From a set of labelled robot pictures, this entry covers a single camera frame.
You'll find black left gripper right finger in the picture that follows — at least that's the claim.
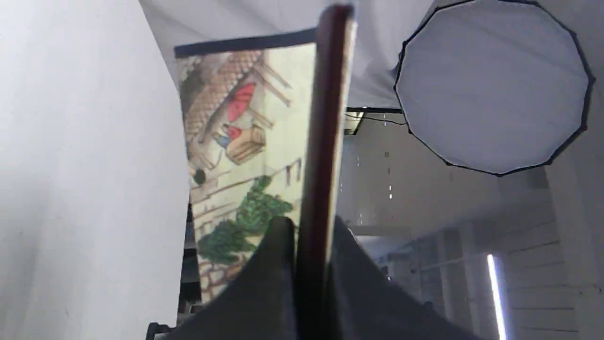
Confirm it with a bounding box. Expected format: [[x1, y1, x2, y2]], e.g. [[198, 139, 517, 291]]
[[326, 216, 477, 340]]

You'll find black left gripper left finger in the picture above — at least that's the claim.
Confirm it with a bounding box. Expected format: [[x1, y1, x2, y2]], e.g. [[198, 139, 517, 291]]
[[165, 217, 299, 340]]

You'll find folding paper fan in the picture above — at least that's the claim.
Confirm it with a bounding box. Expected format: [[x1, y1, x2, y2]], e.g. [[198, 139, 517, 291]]
[[174, 3, 356, 340]]

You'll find ceiling light strip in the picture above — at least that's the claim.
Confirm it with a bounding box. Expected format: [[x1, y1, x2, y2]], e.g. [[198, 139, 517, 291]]
[[486, 254, 508, 340]]

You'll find round studio softbox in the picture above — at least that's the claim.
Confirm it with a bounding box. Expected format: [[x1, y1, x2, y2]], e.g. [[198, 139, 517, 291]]
[[393, 0, 596, 177]]

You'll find grey backdrop cloth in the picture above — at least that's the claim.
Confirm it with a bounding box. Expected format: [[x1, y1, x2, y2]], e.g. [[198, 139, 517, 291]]
[[140, 0, 436, 109]]

